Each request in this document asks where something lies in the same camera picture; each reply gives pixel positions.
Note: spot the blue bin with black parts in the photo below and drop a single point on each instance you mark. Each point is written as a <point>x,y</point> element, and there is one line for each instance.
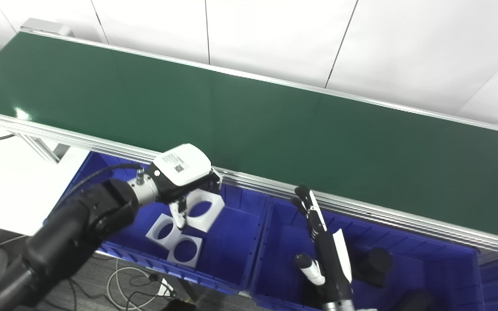
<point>283,242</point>

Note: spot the aluminium conveyor leg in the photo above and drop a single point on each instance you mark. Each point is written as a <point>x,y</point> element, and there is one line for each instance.
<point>41,149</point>

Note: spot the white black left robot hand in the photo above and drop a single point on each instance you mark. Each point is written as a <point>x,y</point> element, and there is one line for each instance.
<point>180,166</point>

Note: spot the green conveyor belt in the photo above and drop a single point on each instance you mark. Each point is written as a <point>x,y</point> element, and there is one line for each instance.
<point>361,214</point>
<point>275,129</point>

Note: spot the grey conveyor end housing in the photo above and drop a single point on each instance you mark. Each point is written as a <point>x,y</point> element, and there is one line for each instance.
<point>46,26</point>

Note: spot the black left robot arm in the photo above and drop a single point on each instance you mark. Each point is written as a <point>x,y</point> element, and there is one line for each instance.
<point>80,224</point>

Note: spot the black cylinder part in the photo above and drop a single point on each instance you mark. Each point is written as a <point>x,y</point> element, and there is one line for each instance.
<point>376,263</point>

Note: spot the blue bin with white parts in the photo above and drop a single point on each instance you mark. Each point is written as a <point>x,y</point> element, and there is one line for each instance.
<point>240,242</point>

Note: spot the white square part with hole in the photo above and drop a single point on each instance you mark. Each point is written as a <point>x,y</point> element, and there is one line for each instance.
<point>154,235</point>
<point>172,258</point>
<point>213,216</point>

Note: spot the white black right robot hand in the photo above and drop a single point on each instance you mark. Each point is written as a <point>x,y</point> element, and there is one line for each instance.
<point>331,259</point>

